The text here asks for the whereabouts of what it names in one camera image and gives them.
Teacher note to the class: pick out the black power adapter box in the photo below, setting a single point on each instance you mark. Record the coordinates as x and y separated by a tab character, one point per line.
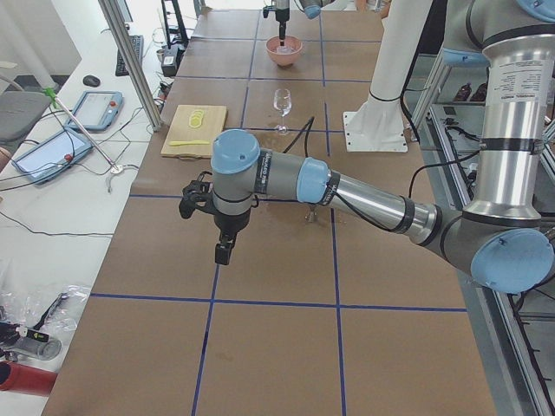
171	59

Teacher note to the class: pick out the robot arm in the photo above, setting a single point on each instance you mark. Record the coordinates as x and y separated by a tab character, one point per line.
282	257
311	8

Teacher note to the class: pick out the aluminium frame post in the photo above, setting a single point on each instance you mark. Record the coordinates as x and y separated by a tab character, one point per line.
116	24

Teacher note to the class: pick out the clear plastic bags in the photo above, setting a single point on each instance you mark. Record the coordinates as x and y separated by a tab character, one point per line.
37	322

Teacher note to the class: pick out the pink bowl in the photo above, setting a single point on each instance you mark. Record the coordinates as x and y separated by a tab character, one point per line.
284	60

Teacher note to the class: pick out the black computer mouse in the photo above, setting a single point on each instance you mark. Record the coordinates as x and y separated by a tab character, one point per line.
91	81

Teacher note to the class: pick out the bamboo cutting board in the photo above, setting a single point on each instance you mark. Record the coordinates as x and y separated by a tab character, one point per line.
212	125

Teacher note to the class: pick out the blue teach pendant far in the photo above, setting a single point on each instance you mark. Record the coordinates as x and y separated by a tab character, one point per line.
96	110

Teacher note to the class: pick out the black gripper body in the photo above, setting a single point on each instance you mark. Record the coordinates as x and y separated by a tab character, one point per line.
283	13
230	222

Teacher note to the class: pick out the metal rod green tip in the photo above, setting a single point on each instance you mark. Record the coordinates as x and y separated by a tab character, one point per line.
114	167

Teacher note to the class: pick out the blue teach pendant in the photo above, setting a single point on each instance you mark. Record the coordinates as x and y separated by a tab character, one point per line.
96	110
51	157

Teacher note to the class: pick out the steel double jigger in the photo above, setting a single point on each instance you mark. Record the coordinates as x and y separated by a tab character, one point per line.
311	216

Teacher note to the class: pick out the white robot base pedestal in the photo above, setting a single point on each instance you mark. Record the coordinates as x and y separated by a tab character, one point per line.
378	125

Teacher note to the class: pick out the clear ice cubes pile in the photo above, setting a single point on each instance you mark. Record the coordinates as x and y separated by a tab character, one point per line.
284	50

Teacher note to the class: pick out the clear wine glass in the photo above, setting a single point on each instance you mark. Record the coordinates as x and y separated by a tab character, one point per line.
282	103

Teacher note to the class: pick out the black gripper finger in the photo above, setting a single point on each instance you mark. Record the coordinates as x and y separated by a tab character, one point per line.
224	247
282	33

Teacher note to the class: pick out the blue teach pendant near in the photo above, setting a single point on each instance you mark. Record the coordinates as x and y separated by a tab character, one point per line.
51	157

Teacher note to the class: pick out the red cylinder bottle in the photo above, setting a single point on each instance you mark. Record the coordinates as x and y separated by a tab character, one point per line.
18	378

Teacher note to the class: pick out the grey chair seat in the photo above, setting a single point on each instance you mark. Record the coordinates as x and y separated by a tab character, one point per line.
20	111

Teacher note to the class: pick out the yellow plastic knife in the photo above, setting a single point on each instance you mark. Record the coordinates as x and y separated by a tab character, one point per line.
189	143

